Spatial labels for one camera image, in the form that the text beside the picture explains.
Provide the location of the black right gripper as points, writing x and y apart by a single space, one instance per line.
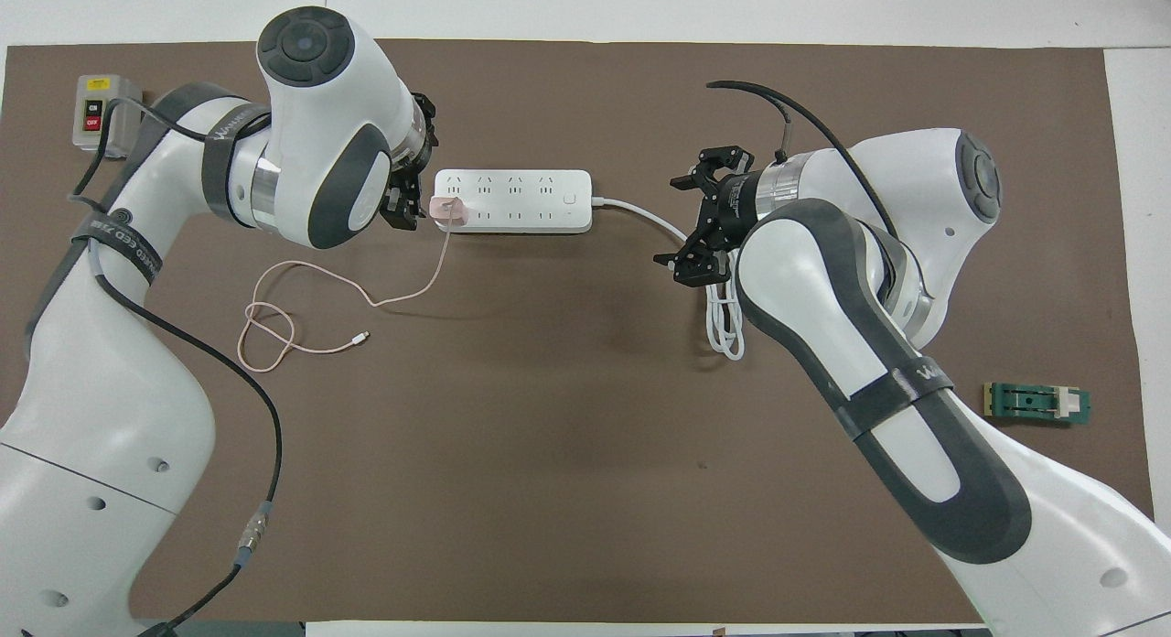
730 207

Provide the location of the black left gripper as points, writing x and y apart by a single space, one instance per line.
430 129

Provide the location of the pink charger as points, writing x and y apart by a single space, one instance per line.
448 211

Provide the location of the white power strip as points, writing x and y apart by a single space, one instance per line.
512 202

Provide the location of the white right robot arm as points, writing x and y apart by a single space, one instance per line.
823 298

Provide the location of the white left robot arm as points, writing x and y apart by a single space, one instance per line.
311 97

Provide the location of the brown table mat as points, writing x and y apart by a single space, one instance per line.
549 481

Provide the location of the green connector block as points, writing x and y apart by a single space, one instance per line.
1034 404

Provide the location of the grey on-off switch box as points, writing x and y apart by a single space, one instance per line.
91 115

